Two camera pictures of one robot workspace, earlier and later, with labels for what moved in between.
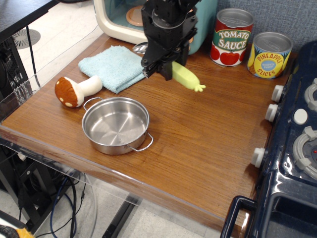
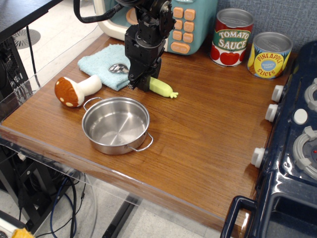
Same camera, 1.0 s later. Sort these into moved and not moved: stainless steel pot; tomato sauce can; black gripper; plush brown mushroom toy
Moved: black gripper
Not moved: plush brown mushroom toy; stainless steel pot; tomato sauce can
